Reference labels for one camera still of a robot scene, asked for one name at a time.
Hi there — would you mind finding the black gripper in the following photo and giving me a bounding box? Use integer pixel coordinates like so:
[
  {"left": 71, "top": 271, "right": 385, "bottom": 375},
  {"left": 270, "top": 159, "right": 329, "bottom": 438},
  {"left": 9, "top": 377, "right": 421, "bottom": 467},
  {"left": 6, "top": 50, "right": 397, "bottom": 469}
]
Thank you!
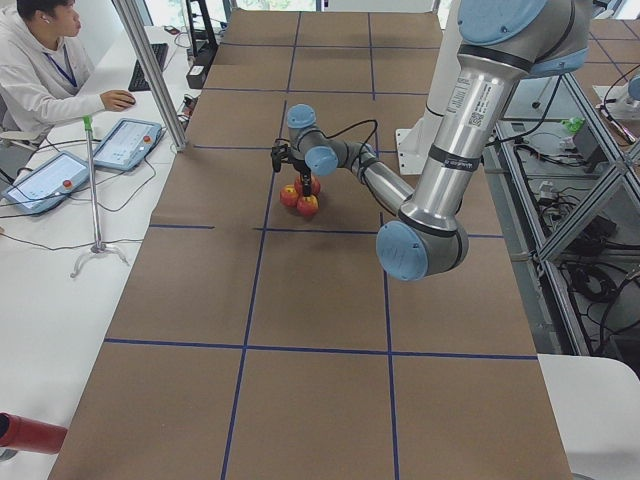
[{"left": 288, "top": 146, "right": 313, "bottom": 197}]

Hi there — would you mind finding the lone red yellow apple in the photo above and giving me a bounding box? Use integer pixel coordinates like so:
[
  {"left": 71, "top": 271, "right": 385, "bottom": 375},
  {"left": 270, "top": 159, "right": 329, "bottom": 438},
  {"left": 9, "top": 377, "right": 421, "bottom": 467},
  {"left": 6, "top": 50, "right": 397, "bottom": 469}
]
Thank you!
[{"left": 294, "top": 176, "right": 321, "bottom": 196}]

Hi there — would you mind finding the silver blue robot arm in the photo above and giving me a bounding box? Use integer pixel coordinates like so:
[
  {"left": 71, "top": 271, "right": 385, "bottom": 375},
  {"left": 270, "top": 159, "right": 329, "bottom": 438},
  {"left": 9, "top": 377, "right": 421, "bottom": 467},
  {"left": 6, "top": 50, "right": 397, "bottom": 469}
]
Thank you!
[{"left": 287, "top": 1, "right": 592, "bottom": 281}]

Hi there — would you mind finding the red yellow apple side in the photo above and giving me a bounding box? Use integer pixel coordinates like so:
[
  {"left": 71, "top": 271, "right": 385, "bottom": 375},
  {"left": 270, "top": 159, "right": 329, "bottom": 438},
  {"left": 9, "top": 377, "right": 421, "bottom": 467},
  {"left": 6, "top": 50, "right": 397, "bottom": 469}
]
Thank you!
[{"left": 279, "top": 184, "right": 299, "bottom": 208}]

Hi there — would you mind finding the red yellow apple front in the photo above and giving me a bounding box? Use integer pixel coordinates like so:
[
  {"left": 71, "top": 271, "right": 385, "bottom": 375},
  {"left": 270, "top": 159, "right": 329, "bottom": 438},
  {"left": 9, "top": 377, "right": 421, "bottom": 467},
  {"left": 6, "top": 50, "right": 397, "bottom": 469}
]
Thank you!
[{"left": 296, "top": 195, "right": 319, "bottom": 217}]

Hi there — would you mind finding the black computer box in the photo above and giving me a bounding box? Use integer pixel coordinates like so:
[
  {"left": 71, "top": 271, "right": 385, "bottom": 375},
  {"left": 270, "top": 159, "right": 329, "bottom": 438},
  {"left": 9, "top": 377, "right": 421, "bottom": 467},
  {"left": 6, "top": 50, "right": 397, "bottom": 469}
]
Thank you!
[{"left": 186, "top": 41, "right": 218, "bottom": 89}]

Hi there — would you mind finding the brown paper table mat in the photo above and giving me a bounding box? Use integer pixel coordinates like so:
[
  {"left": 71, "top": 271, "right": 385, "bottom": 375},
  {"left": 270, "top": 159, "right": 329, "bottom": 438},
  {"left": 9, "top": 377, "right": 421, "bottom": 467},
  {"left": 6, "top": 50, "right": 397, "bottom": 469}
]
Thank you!
[{"left": 51, "top": 12, "right": 570, "bottom": 479}]

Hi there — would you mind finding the teach pendant far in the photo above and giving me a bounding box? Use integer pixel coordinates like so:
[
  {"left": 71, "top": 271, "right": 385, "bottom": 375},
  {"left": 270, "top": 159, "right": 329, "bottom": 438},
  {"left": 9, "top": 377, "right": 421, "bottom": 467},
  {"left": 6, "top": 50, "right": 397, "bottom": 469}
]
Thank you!
[{"left": 93, "top": 118, "right": 162, "bottom": 171}]

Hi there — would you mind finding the teach pendant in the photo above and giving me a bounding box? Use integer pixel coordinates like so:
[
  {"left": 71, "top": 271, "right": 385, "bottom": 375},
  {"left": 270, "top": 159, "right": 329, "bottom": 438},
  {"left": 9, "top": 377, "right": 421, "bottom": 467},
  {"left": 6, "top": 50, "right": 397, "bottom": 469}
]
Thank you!
[
  {"left": 2, "top": 151, "right": 89, "bottom": 215},
  {"left": 93, "top": 118, "right": 162, "bottom": 171}
]

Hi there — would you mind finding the black keyboard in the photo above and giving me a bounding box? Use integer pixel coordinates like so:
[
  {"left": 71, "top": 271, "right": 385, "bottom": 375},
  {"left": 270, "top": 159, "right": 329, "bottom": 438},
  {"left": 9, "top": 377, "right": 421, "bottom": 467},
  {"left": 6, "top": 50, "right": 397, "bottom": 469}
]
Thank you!
[{"left": 127, "top": 42, "right": 170, "bottom": 93}]

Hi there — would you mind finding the teach pendant near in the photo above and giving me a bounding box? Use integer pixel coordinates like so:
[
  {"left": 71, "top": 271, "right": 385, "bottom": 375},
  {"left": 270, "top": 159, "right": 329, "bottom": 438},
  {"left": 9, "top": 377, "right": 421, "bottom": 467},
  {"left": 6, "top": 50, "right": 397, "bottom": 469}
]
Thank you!
[{"left": 2, "top": 151, "right": 89, "bottom": 215}]

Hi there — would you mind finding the person in white hoodie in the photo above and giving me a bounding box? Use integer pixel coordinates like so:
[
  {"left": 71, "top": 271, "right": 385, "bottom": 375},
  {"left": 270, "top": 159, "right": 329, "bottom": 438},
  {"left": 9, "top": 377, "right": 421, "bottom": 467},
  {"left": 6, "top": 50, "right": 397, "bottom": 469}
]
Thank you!
[{"left": 1, "top": 1, "right": 136, "bottom": 134}]

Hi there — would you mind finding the red bottle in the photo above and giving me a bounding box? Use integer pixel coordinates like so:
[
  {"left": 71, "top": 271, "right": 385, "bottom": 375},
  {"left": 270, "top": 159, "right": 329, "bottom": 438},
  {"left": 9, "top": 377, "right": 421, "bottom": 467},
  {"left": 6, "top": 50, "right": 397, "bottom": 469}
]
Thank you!
[{"left": 1, "top": 412, "right": 68, "bottom": 454}]

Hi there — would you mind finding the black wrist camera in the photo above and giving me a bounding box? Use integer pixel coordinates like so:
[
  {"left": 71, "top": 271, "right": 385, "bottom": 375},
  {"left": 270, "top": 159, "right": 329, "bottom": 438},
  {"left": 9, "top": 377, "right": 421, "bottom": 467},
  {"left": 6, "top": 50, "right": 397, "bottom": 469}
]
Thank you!
[{"left": 270, "top": 141, "right": 292, "bottom": 173}]

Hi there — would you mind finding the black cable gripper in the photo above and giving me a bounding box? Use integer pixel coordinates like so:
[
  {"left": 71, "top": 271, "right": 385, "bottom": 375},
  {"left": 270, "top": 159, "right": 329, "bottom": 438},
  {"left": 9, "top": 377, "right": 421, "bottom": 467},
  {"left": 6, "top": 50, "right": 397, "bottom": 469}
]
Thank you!
[{"left": 322, "top": 118, "right": 380, "bottom": 166}]

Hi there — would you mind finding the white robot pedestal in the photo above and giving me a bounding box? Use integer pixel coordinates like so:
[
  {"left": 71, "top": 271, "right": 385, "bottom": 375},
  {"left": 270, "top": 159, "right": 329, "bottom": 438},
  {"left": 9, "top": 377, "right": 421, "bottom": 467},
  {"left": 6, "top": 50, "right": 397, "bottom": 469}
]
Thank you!
[{"left": 396, "top": 0, "right": 462, "bottom": 175}]

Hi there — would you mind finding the aluminium frame post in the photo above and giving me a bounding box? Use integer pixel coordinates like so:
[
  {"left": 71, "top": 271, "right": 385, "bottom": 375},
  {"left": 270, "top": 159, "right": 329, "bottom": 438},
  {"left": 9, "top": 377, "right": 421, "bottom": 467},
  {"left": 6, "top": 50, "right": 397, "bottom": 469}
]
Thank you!
[{"left": 113, "top": 0, "right": 187, "bottom": 152}]

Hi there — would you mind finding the green handled reacher grabber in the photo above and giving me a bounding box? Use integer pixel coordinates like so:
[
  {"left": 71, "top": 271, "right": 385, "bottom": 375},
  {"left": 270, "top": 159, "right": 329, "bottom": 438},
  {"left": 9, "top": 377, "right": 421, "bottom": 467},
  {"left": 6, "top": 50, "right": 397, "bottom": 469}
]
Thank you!
[{"left": 70, "top": 116, "right": 129, "bottom": 279}]

